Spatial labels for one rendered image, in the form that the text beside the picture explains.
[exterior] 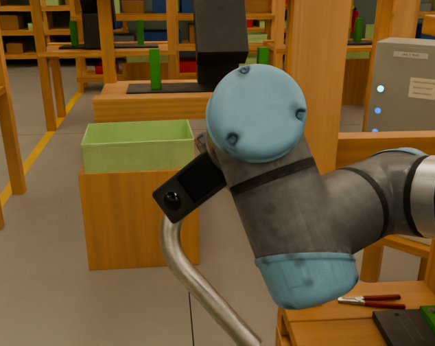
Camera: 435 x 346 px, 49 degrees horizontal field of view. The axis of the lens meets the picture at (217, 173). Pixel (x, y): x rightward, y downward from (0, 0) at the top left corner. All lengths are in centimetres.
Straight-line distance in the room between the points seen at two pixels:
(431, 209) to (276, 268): 14
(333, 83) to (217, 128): 66
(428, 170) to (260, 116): 16
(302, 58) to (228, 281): 203
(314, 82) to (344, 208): 61
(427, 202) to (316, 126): 60
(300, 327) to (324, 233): 79
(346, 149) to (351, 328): 41
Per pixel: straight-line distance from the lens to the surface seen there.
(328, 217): 39
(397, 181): 45
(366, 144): 116
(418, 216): 44
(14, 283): 305
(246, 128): 35
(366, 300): 126
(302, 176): 38
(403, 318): 121
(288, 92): 36
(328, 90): 100
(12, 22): 1033
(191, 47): 746
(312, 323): 118
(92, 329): 259
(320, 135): 102
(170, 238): 70
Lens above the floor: 161
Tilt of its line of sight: 22 degrees down
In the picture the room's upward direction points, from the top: straight up
